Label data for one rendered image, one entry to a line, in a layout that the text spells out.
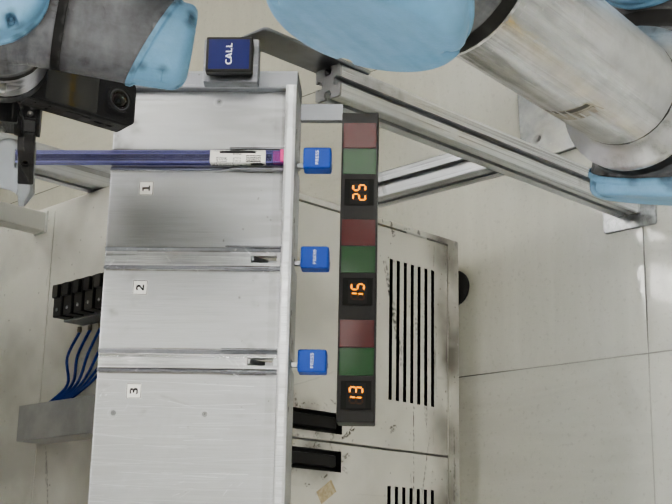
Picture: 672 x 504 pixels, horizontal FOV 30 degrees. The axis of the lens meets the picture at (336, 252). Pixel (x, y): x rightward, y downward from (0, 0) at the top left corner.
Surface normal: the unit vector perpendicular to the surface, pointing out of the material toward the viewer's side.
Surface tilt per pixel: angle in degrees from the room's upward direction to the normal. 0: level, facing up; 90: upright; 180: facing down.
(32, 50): 73
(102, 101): 85
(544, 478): 0
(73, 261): 0
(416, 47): 82
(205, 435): 43
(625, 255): 0
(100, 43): 60
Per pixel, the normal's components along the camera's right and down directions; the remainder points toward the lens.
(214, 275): -0.04, -0.25
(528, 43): 0.43, 0.75
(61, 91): 0.64, -0.20
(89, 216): -0.71, -0.19
